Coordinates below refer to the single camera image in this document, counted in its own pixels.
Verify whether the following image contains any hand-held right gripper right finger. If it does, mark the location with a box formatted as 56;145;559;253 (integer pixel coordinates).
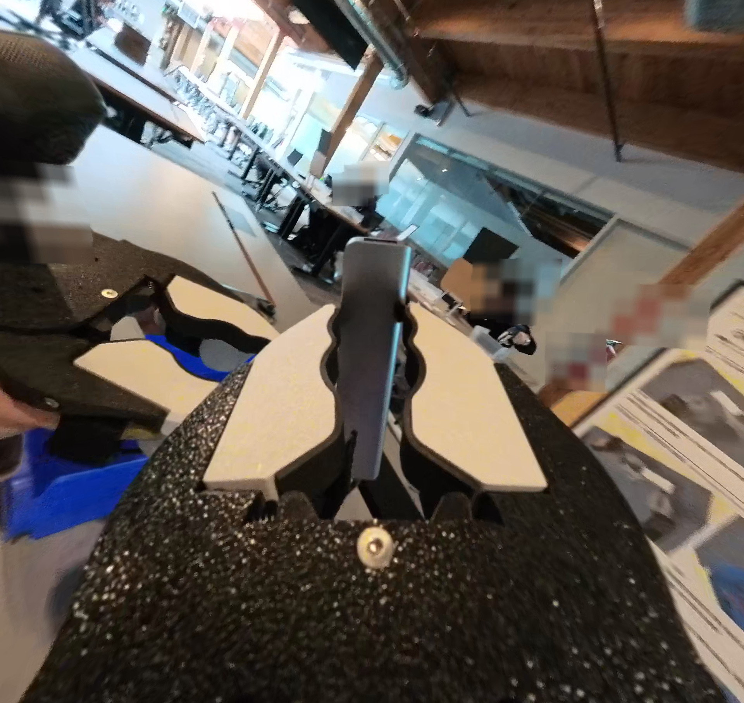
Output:
401;301;549;493

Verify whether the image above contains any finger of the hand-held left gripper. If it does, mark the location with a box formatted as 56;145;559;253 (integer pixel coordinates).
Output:
72;336;257;425
156;275;281;361

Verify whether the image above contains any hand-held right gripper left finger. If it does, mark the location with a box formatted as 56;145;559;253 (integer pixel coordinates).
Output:
203;303;350;497

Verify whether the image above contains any blue plastic bin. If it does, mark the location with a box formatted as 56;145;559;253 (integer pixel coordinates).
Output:
0;334;258;542

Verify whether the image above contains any grey usb hub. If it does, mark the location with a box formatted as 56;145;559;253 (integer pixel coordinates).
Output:
336;237;415;481

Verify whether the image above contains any person's left hand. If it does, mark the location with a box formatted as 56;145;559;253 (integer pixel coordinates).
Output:
0;392;59;432

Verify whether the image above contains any instruction board with white stand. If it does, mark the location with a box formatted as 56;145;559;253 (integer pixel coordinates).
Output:
549;285;744;703

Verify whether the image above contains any black mesh office chair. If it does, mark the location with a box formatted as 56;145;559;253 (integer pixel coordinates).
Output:
0;32;108;166

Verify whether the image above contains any black hanging ceiling panel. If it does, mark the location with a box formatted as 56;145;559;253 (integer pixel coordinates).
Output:
256;0;370;70

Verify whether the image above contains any silver ceiling duct pipe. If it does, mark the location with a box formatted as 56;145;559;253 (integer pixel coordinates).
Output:
302;0;420;91

